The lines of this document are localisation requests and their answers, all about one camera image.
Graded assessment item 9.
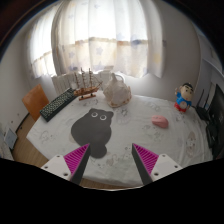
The orange wooden chair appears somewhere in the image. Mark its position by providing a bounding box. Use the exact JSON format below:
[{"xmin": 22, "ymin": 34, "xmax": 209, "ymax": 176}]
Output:
[{"xmin": 22, "ymin": 84, "xmax": 49, "ymax": 121}]

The black keyboard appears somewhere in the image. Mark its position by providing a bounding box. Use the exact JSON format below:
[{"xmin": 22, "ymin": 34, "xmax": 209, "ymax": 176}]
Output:
[{"xmin": 40, "ymin": 88, "xmax": 76, "ymax": 121}]

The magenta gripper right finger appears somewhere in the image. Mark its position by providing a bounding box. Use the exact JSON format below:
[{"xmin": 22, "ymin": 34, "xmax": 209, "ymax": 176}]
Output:
[{"xmin": 132, "ymin": 143, "xmax": 182, "ymax": 185}]

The wooden model sailing ship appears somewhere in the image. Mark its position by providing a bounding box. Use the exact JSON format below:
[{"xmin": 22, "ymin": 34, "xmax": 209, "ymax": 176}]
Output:
[{"xmin": 73, "ymin": 70, "xmax": 102, "ymax": 100}]

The pink computer mouse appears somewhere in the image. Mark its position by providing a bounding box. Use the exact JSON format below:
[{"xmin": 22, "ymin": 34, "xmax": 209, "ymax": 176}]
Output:
[{"xmin": 151, "ymin": 115, "xmax": 168, "ymax": 128}]

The cartoon boy figurine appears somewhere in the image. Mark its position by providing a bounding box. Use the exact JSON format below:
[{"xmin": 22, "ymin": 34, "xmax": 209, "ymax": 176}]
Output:
[{"xmin": 174, "ymin": 83, "xmax": 194, "ymax": 113}]

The black monitor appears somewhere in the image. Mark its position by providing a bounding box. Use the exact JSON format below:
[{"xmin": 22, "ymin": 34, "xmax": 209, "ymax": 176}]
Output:
[{"xmin": 206, "ymin": 85, "xmax": 224, "ymax": 159}]

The white radiator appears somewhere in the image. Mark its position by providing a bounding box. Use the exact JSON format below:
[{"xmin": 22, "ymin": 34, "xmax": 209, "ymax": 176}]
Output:
[{"xmin": 51, "ymin": 69, "xmax": 126, "ymax": 96}]

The black cat-shaped mouse pad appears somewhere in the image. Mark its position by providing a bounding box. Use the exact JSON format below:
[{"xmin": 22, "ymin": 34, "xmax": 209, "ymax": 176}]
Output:
[{"xmin": 71, "ymin": 108, "xmax": 114, "ymax": 158}]

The white patterned tablecloth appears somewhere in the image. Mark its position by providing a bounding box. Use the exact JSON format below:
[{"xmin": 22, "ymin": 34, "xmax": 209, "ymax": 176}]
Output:
[{"xmin": 27, "ymin": 92, "xmax": 212, "ymax": 187}]

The black wifi router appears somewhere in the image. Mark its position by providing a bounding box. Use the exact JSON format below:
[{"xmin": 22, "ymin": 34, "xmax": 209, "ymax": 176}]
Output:
[{"xmin": 195, "ymin": 93, "xmax": 209, "ymax": 121}]

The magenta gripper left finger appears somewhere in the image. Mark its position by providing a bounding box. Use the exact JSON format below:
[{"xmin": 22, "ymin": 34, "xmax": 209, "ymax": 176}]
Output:
[{"xmin": 42, "ymin": 144, "xmax": 91, "ymax": 185}]

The white star-patterned curtain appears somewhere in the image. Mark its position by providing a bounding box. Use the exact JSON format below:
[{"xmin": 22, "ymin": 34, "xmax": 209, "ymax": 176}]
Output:
[{"xmin": 27, "ymin": 0, "xmax": 165, "ymax": 79}]

